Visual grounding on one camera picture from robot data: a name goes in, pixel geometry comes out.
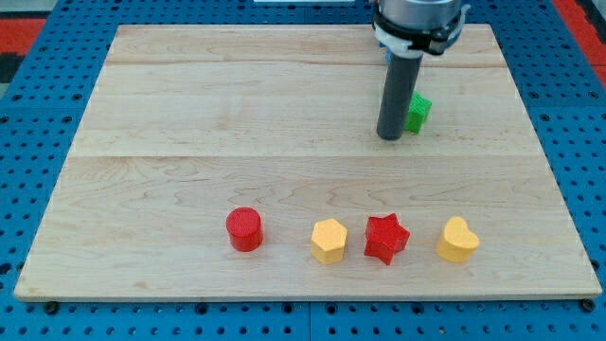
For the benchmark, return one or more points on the red star block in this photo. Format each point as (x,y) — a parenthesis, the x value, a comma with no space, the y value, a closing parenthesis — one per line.
(385,237)

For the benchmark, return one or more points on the red cylinder block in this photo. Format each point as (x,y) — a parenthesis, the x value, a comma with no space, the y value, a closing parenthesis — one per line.
(244,228)

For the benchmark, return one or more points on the yellow hexagon block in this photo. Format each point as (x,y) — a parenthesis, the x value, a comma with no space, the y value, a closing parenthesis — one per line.
(328,241)

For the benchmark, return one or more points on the light wooden board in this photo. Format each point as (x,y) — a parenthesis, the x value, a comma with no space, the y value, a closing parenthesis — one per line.
(187,123)

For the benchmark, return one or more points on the yellow heart block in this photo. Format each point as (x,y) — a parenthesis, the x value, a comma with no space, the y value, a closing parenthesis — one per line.
(456,242)

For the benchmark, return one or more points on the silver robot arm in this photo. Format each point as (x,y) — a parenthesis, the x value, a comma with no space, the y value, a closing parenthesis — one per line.
(409,29)

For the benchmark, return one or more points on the green star block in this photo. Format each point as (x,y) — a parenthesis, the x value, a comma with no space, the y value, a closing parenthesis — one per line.
(418,112)

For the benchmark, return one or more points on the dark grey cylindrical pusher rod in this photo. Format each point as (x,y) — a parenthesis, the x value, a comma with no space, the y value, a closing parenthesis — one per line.
(399,85)

